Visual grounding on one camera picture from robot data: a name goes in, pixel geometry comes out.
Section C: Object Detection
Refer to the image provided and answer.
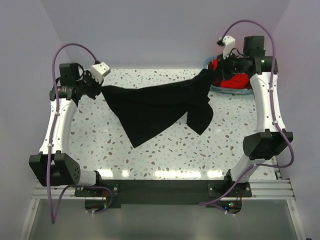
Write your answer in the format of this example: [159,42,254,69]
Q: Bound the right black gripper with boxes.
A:
[211,51,247,82]

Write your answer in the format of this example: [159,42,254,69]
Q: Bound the black t shirt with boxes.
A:
[101,69,215,148]

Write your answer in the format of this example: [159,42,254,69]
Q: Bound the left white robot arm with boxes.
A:
[29,61,111,196]

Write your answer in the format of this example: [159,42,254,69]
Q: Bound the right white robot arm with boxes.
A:
[217,35,293,197]

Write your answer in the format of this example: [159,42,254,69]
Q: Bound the red t shirt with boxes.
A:
[207,58,252,90]

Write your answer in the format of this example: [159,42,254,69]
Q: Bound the teal plastic laundry basket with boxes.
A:
[204,56,254,96]

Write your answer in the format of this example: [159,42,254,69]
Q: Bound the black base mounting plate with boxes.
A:
[74,179,233,210]

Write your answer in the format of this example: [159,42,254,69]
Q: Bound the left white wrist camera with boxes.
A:
[89,62,111,84]

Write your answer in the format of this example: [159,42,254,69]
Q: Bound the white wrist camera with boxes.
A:
[89,62,111,84]
[217,35,236,60]

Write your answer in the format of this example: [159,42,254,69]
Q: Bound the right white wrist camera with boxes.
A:
[217,35,236,60]

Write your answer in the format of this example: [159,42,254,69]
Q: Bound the aluminium extrusion rail frame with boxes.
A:
[18,65,307,240]

